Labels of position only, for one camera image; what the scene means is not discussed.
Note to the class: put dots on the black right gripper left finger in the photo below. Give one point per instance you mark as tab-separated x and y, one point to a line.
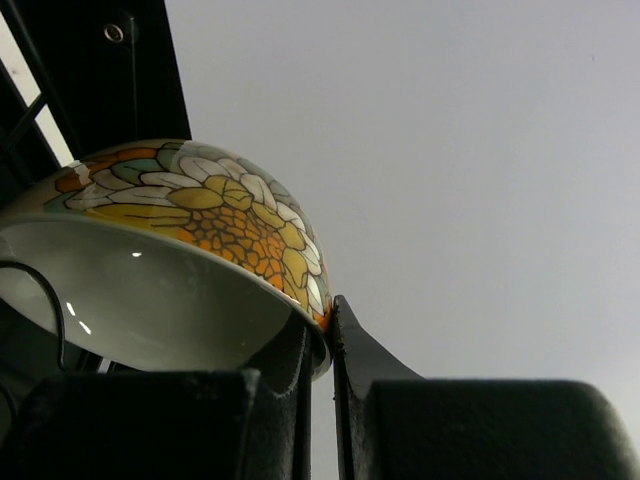
248	423

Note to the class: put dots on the beige floral bowl back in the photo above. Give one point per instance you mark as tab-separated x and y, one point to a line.
264	262

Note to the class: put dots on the black wire dish rack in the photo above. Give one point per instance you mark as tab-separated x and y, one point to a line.
75	100

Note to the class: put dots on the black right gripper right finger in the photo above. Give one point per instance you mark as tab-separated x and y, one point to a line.
395	424

